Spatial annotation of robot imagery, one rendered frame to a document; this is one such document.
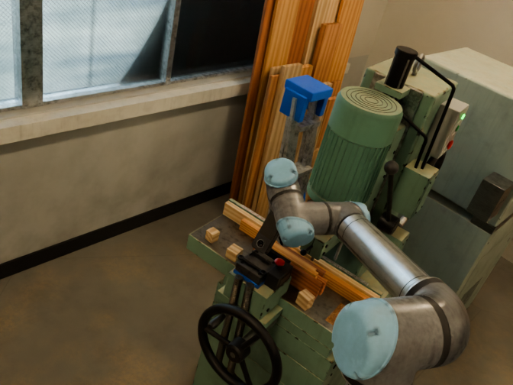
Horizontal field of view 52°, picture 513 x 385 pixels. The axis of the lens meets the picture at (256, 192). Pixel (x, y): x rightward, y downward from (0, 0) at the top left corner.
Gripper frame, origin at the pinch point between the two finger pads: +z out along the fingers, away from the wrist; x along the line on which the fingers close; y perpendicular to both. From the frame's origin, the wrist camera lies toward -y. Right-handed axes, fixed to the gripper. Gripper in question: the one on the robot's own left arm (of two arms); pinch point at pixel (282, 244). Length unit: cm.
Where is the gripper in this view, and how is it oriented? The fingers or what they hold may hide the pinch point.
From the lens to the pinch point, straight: 146.7
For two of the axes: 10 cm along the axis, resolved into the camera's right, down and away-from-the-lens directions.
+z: 1.0, 5.2, 8.5
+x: -7.7, -5.0, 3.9
